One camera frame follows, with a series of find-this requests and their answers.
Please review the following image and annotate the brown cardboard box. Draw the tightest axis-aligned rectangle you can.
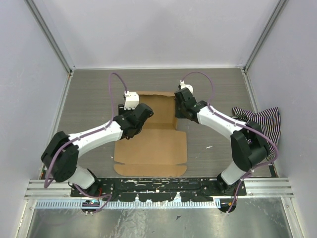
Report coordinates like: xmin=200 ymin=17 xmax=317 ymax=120
xmin=113 ymin=92 xmax=187 ymax=178

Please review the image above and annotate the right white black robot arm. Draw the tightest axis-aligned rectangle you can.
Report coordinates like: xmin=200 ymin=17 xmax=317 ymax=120
xmin=174 ymin=88 xmax=270 ymax=196

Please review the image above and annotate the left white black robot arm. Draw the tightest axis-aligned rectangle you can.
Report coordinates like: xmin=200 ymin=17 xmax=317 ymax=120
xmin=41 ymin=103 xmax=154 ymax=197

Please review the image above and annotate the striped purple cloth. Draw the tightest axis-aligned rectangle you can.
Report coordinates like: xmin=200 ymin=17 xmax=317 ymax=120
xmin=232 ymin=107 xmax=281 ymax=146

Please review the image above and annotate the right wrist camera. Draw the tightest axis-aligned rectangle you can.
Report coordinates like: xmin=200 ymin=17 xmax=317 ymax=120
xmin=178 ymin=80 xmax=194 ymax=94

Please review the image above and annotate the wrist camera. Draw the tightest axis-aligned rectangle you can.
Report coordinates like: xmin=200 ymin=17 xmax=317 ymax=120
xmin=124 ymin=91 xmax=139 ymax=110
xmin=178 ymin=80 xmax=194 ymax=94

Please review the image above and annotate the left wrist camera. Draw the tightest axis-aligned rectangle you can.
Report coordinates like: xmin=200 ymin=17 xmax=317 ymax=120
xmin=124 ymin=91 xmax=139 ymax=110

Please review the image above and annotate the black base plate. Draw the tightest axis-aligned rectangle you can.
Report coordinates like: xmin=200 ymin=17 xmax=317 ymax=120
xmin=70 ymin=176 xmax=247 ymax=203

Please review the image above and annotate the aluminium front rail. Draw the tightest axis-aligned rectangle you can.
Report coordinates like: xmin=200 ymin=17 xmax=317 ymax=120
xmin=24 ymin=177 xmax=294 ymax=199

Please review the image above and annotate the white slotted cable duct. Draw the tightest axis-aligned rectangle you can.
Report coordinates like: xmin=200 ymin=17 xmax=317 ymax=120
xmin=35 ymin=198 xmax=220 ymax=209

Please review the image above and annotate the right aluminium corner post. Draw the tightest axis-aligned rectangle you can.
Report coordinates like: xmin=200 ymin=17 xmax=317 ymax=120
xmin=242 ymin=0 xmax=288 ymax=73

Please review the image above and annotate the aluminium corner post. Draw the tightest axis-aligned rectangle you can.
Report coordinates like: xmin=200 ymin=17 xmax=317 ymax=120
xmin=24 ymin=0 xmax=74 ymax=75
xmin=242 ymin=0 xmax=288 ymax=73

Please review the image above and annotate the left aluminium corner post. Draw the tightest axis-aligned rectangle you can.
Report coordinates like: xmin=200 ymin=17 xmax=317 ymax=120
xmin=24 ymin=0 xmax=74 ymax=75

